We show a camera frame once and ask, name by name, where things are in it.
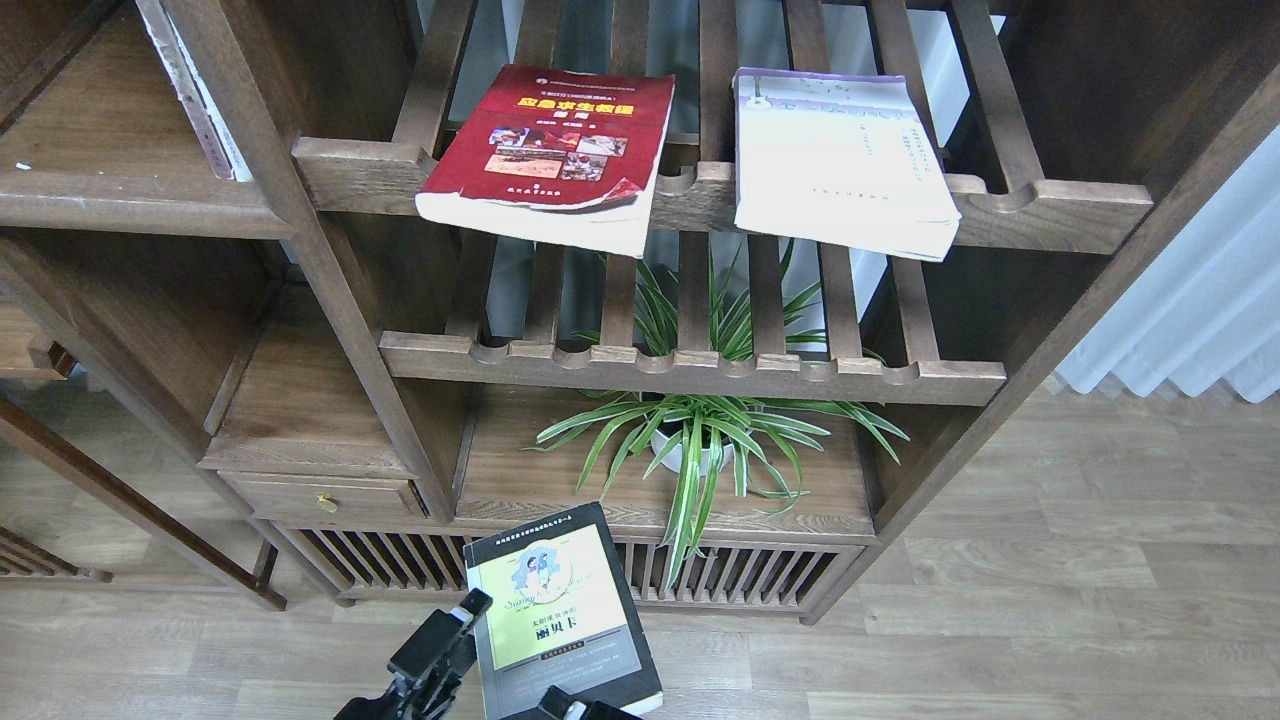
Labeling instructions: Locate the white book standing upright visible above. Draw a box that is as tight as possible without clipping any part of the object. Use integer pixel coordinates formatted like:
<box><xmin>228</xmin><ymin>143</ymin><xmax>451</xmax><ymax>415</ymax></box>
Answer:
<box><xmin>136</xmin><ymin>1</ymin><xmax>253</xmax><ymax>182</ymax></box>

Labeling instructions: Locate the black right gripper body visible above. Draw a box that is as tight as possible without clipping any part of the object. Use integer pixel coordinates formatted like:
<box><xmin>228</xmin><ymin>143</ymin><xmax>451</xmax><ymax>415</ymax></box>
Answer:
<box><xmin>564</xmin><ymin>700</ymin><xmax>641</xmax><ymax>720</ymax></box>

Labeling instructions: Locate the green and black book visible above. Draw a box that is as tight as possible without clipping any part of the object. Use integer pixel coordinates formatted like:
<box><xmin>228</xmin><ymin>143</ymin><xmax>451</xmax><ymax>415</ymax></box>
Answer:
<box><xmin>463</xmin><ymin>502</ymin><xmax>664</xmax><ymax>719</ymax></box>

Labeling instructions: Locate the white plant pot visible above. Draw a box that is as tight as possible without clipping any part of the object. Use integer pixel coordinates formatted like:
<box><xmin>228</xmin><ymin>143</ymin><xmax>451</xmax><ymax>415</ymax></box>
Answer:
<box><xmin>649</xmin><ymin>420</ymin><xmax>733</xmax><ymax>477</ymax></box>

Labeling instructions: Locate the green spider plant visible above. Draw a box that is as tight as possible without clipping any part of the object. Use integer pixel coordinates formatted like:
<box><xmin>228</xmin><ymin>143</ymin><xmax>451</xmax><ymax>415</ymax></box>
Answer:
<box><xmin>526</xmin><ymin>241</ymin><xmax>910</xmax><ymax>588</ymax></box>

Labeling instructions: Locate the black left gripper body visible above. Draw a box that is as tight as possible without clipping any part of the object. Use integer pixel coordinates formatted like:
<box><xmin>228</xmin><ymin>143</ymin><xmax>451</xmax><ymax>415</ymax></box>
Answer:
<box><xmin>335</xmin><ymin>612</ymin><xmax>476</xmax><ymax>719</ymax></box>

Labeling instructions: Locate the dark wooden bookshelf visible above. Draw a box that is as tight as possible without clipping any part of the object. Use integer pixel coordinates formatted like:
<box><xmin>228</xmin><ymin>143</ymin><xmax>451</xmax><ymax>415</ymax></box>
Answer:
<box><xmin>3</xmin><ymin>1</ymin><xmax>1277</xmax><ymax>624</ymax></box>

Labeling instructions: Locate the white and purple book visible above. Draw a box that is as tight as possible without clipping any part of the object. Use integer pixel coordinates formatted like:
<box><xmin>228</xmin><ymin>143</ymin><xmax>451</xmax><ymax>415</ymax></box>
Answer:
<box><xmin>733</xmin><ymin>67</ymin><xmax>961</xmax><ymax>263</ymax></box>

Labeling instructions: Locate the red cover book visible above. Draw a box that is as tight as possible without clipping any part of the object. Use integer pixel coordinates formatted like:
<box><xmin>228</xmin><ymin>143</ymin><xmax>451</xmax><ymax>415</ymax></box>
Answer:
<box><xmin>415</xmin><ymin>64</ymin><xmax>675</xmax><ymax>259</ymax></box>

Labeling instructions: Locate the white curtain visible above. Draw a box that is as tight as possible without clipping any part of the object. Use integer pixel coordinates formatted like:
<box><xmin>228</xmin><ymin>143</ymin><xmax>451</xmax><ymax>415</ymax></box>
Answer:
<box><xmin>1056</xmin><ymin>132</ymin><xmax>1279</xmax><ymax>404</ymax></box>

